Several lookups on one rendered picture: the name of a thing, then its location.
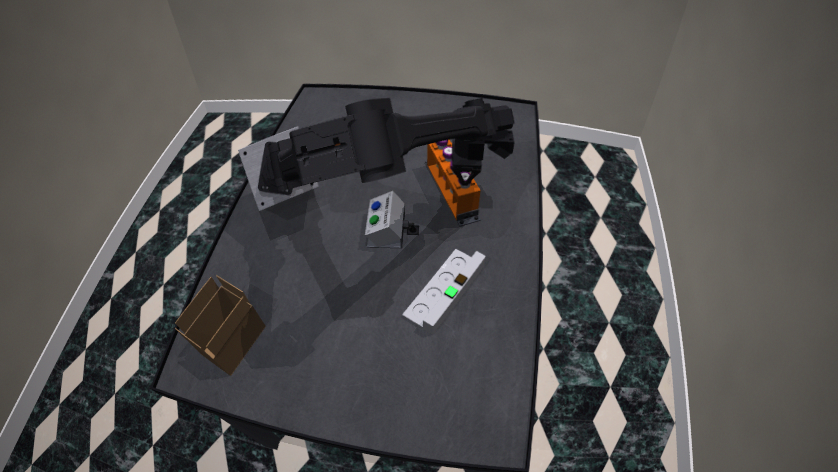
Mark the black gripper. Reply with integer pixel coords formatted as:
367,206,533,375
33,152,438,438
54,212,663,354
452,139,482,186

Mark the black table edge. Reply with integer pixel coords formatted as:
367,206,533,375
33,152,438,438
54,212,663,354
150,84,543,472

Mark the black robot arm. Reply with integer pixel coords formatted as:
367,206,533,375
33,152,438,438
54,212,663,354
258,98,515,195

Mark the brown cardboard box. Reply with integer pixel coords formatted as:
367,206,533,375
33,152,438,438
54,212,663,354
175,275,266,376

